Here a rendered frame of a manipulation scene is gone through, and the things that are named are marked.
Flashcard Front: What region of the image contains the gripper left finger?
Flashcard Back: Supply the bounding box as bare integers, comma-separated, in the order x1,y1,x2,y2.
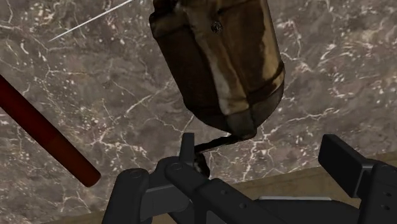
101,132,281,224

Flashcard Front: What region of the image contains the thin white stick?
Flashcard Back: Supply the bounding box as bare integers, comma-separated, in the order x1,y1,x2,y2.
48,0,135,43

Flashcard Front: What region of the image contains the brown rounded leather pouch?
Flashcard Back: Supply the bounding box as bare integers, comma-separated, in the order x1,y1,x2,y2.
148,0,286,178

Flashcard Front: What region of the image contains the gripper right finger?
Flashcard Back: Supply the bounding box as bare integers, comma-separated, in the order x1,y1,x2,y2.
317,133,397,224

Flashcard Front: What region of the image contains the dark red cylinder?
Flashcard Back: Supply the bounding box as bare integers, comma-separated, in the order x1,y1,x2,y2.
0,74,102,188

